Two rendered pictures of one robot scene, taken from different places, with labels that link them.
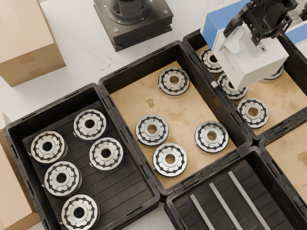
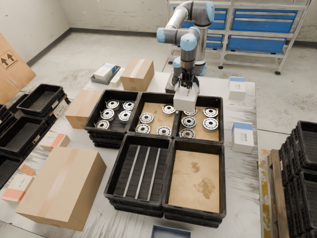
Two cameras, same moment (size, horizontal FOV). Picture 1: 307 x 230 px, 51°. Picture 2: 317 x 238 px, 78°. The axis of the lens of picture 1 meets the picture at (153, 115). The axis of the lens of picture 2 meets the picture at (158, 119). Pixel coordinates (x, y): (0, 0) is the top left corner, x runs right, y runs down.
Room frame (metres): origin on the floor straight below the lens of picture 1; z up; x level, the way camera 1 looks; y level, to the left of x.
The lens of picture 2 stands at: (-0.29, -0.73, 1.90)
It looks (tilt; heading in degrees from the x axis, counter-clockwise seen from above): 48 degrees down; 46
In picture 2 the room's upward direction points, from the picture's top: 7 degrees counter-clockwise
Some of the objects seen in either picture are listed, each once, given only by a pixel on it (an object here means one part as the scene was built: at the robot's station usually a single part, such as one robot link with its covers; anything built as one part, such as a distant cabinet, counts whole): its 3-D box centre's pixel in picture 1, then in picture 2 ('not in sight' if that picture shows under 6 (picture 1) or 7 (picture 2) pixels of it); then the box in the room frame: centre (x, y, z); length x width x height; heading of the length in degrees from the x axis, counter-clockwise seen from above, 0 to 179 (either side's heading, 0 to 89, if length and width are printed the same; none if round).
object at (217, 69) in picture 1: (213, 59); (190, 110); (0.56, -0.20, 0.86); 0.10 x 0.10 x 0.01
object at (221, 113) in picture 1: (171, 117); (155, 118); (0.34, -0.06, 0.87); 0.40 x 0.30 x 0.11; 30
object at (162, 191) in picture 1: (172, 112); (155, 113); (0.34, -0.06, 0.92); 0.40 x 0.30 x 0.02; 30
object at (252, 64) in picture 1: (240, 42); (187, 94); (0.47, -0.23, 1.09); 0.20 x 0.12 x 0.09; 25
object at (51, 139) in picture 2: not in sight; (55, 142); (-0.22, 0.48, 0.74); 0.16 x 0.12 x 0.07; 118
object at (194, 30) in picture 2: not in sight; (188, 37); (0.53, -0.18, 1.41); 0.11 x 0.11 x 0.08; 24
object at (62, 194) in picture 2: not in sight; (67, 185); (-0.34, 0.06, 0.80); 0.40 x 0.30 x 0.20; 31
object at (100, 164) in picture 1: (106, 154); (125, 115); (0.23, 0.14, 0.86); 0.10 x 0.10 x 0.01
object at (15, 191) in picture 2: not in sight; (20, 189); (-0.55, 0.32, 0.74); 0.16 x 0.12 x 0.07; 30
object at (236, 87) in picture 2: not in sight; (236, 88); (1.11, -0.31, 0.75); 0.20 x 0.12 x 0.09; 29
